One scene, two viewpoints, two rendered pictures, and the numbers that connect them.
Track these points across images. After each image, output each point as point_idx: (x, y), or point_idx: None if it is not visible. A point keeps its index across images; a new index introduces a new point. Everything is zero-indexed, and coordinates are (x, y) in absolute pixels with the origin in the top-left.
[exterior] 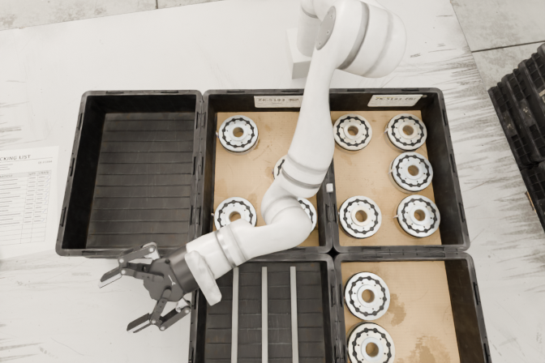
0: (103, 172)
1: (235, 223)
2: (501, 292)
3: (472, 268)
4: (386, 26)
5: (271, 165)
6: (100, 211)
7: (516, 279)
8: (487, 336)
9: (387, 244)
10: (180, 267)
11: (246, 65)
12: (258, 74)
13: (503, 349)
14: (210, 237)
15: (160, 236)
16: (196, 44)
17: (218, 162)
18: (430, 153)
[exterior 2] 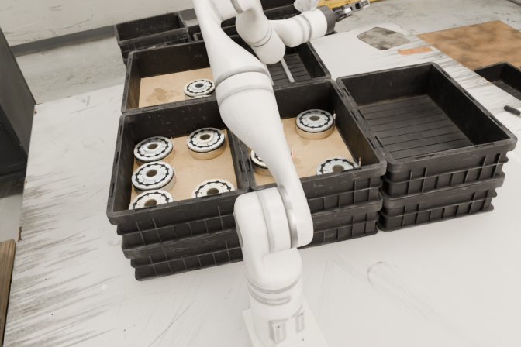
0: (456, 133)
1: (298, 28)
2: (83, 167)
3: (122, 106)
4: None
5: (295, 165)
6: (435, 113)
7: (67, 176)
8: (124, 84)
9: (182, 138)
10: (322, 6)
11: (380, 325)
12: (354, 313)
13: (96, 141)
14: (311, 20)
15: (374, 111)
16: (479, 345)
17: (349, 158)
18: (128, 199)
